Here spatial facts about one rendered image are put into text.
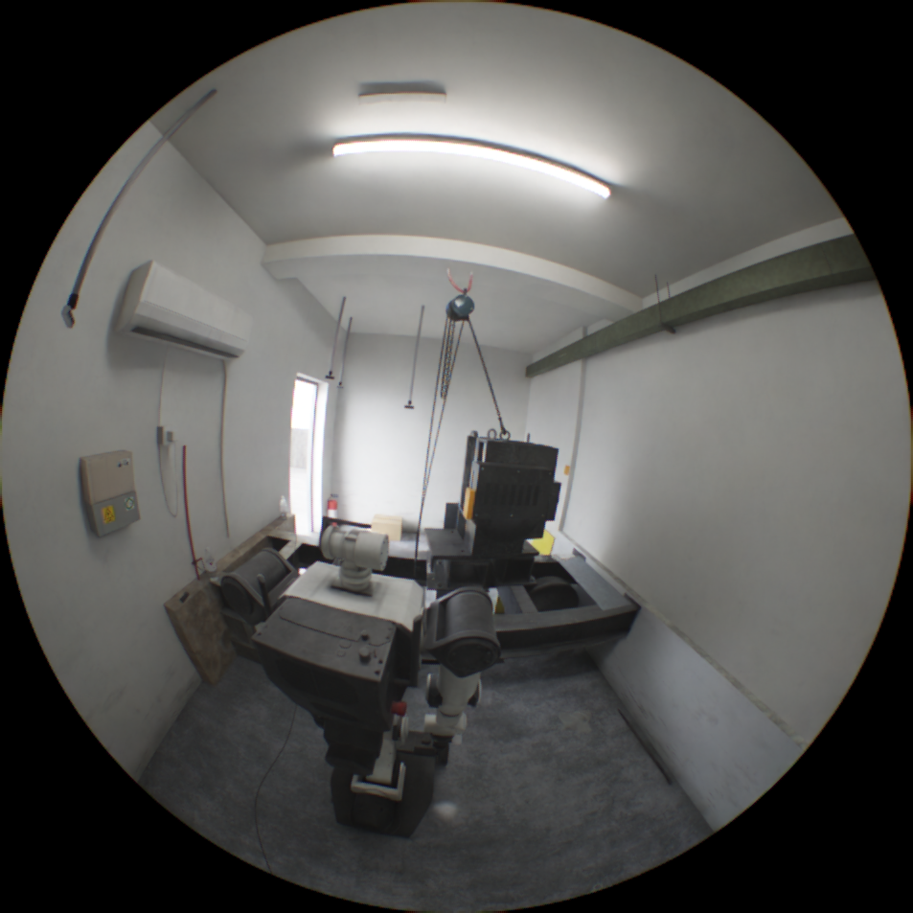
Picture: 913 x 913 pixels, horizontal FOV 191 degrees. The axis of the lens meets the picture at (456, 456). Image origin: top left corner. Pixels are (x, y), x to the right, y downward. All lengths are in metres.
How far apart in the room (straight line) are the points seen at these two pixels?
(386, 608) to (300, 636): 0.15
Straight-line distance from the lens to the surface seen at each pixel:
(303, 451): 8.37
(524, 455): 1.64
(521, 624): 1.62
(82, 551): 1.52
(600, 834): 1.89
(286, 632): 0.45
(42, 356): 1.39
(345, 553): 0.49
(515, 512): 1.55
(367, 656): 0.39
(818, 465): 1.51
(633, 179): 1.53
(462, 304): 1.75
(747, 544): 1.62
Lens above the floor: 1.68
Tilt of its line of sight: 7 degrees down
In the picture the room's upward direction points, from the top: 7 degrees clockwise
